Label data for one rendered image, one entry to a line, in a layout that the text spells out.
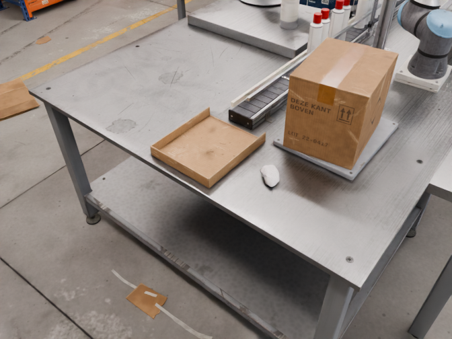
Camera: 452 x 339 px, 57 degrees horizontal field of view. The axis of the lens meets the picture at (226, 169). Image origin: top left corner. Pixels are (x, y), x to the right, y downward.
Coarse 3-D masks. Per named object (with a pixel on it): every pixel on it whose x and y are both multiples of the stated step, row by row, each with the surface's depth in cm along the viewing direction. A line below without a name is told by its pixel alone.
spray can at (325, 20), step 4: (324, 8) 169; (324, 12) 167; (328, 12) 168; (324, 16) 168; (324, 20) 169; (328, 20) 170; (324, 24) 170; (328, 24) 170; (324, 28) 171; (328, 28) 172; (324, 32) 172; (324, 36) 173
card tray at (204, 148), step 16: (208, 112) 156; (176, 128) 146; (192, 128) 151; (208, 128) 151; (224, 128) 151; (160, 144) 142; (176, 144) 145; (192, 144) 145; (208, 144) 145; (224, 144) 144; (240, 144) 144; (256, 144) 142; (176, 160) 133; (192, 160) 138; (208, 160) 138; (224, 160) 138; (240, 160) 137; (192, 176) 131; (208, 176) 132
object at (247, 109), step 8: (400, 0) 229; (352, 32) 199; (360, 32) 199; (280, 80) 167; (272, 88) 163; (280, 88) 162; (288, 88) 162; (256, 96) 158; (264, 96) 158; (272, 96) 158; (240, 104) 154; (248, 104) 154; (256, 104) 154; (264, 104) 154; (240, 112) 151; (248, 112) 150; (256, 112) 151
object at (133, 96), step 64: (128, 64) 189; (192, 64) 188; (256, 64) 188; (448, 64) 185; (128, 128) 153; (256, 128) 152; (448, 128) 150; (256, 192) 127; (320, 192) 127; (384, 192) 127; (320, 256) 109
